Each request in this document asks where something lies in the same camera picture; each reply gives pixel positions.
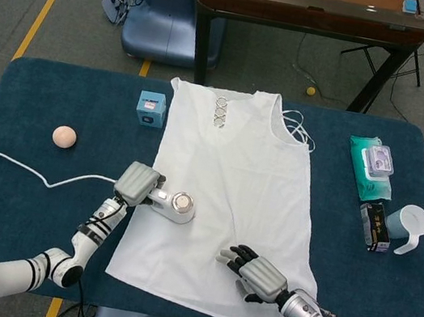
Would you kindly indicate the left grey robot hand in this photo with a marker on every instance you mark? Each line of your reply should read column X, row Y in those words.
column 138, row 182

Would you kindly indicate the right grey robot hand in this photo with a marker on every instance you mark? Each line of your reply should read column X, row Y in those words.
column 262, row 278

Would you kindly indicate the white handheld garment steamer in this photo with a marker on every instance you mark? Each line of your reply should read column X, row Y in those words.
column 181, row 206

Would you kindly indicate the small light blue box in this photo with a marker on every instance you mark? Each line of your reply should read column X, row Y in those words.
column 151, row 108

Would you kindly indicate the beige wooden ball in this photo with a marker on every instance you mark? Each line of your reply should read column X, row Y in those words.
column 64, row 137

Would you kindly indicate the white sleeveless top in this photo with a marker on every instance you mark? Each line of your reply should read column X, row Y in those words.
column 236, row 162

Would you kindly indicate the black and gold box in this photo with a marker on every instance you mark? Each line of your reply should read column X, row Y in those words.
column 374, row 226

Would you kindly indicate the green wet wipes pack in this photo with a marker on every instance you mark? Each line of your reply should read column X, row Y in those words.
column 371, row 188

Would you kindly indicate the translucent measuring cup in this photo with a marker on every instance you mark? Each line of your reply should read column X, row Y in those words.
column 410, row 222

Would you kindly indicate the clear plastic case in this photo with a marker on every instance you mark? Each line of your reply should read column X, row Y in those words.
column 378, row 161

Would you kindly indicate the grey power strip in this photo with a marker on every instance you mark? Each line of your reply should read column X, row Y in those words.
column 113, row 5

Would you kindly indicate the small yellow ball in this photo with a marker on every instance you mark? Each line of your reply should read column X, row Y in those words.
column 311, row 91

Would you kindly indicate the brown mahjong table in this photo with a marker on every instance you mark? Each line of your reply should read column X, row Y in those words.
column 312, row 8

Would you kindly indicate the black metal stand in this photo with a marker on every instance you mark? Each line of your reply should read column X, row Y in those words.
column 415, row 63

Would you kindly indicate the blue mahjong tile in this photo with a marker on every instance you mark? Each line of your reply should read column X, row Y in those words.
column 410, row 5

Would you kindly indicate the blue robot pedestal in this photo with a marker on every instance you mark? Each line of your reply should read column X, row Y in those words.
column 159, row 14

